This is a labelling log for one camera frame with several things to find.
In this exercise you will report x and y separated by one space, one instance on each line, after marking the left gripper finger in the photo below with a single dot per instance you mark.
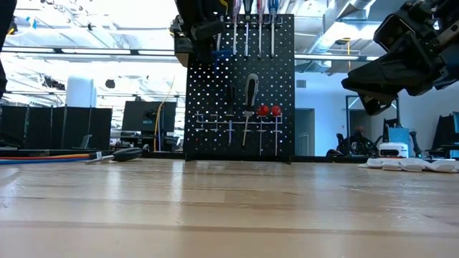
205 52

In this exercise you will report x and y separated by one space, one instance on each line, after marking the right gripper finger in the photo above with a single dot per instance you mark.
391 75
378 104

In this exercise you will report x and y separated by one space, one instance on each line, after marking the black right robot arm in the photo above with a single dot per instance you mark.
448 5

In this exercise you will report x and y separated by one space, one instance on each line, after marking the black plastic pegboard bin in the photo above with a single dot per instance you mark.
183 48

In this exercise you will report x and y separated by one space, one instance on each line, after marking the blue box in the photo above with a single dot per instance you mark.
399 135

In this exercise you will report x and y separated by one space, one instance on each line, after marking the person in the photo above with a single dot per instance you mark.
360 143

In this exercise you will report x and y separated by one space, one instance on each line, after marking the white box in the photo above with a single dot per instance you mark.
392 149

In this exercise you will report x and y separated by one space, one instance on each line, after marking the white work glove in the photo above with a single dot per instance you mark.
412 165

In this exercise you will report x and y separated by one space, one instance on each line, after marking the grey door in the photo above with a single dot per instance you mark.
305 132

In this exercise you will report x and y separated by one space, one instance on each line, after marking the black metal pegboard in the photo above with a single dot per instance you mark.
279 79

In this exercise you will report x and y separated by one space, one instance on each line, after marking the black round ceiling fixture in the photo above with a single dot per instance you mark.
110 83

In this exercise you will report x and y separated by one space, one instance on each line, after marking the white column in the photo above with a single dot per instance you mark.
80 93

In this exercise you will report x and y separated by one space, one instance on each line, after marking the black metal gantry frame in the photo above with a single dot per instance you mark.
348 122

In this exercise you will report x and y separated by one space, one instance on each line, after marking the wall vent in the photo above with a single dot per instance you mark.
301 83

